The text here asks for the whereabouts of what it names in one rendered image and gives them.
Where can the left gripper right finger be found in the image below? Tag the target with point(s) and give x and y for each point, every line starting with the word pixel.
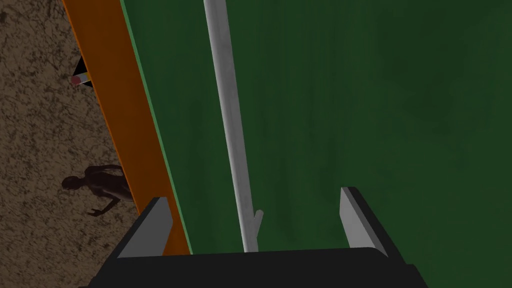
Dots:
pixel 360 224

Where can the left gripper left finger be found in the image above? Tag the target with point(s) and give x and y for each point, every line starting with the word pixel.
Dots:
pixel 148 235

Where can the dark human figurine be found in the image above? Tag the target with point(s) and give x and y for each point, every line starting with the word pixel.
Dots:
pixel 103 187

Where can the green cupboard door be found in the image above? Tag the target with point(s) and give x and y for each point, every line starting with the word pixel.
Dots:
pixel 360 100

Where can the orange cupboard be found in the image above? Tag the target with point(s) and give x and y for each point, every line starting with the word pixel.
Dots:
pixel 120 100

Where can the pencil with red eraser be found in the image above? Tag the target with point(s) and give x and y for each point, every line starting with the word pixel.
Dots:
pixel 80 78

